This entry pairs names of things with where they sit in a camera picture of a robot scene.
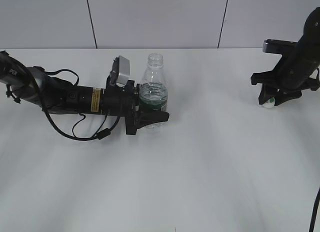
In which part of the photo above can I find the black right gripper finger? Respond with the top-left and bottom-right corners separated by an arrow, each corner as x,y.
258,84 -> 277,105
274,89 -> 302,107

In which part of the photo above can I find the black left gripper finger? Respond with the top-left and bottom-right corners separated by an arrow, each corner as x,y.
136,110 -> 170,129

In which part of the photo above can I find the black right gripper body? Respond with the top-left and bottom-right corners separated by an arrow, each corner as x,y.
250,41 -> 320,92

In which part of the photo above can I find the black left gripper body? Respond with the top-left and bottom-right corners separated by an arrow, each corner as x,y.
102,79 -> 139,135

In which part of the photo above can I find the white green bottle cap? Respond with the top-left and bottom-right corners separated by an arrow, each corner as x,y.
261,97 -> 276,109

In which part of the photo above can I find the clear Cestbon water bottle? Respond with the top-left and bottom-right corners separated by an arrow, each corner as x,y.
138,52 -> 170,130

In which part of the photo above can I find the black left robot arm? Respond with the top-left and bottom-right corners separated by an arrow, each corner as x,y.
0,51 -> 170,141

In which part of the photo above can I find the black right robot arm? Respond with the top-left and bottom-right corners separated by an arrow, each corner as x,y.
250,7 -> 320,106

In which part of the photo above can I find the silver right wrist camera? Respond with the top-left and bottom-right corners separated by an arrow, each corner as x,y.
262,39 -> 297,55

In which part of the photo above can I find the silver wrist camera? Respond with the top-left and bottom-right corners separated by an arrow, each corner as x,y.
109,55 -> 130,86
262,39 -> 297,55

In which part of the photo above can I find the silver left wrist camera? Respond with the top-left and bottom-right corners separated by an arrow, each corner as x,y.
109,55 -> 130,86

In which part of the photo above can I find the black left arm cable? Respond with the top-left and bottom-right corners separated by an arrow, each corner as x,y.
4,68 -> 122,142

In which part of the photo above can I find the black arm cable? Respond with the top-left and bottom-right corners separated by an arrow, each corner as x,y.
308,184 -> 320,232
4,68 -> 122,142

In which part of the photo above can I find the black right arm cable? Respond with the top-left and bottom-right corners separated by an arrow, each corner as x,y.
308,184 -> 320,232

